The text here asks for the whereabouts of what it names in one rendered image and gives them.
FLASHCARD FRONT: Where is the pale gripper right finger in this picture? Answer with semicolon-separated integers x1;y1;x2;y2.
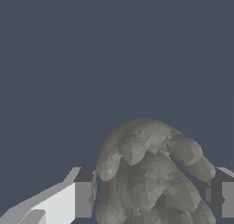
198;166;234;219

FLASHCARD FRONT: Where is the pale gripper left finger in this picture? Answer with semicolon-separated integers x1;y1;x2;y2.
0;166;98;224

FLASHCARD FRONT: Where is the grey lumpy stone figure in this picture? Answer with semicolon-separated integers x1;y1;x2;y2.
95;117;218;224

